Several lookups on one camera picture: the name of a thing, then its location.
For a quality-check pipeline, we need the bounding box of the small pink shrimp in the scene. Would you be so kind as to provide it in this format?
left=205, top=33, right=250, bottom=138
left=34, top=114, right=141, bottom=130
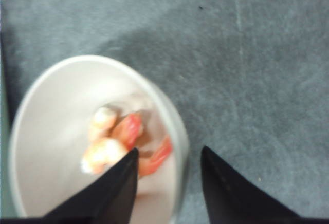
left=88, top=107, right=143, bottom=150

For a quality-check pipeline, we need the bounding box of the beige ribbed bowl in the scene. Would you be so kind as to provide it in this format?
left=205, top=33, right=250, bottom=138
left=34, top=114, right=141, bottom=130
left=8, top=55, right=190, bottom=223

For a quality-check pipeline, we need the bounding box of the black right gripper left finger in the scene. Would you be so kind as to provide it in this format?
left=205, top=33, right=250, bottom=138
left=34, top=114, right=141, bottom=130
left=42, top=149, right=139, bottom=223

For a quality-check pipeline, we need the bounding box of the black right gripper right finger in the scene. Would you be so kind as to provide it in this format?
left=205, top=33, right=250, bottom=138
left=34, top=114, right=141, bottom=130
left=200, top=146, right=303, bottom=223

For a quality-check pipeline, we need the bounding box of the large pink shrimp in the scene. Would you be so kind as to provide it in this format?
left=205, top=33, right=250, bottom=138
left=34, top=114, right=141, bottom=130
left=81, top=137, right=173, bottom=177

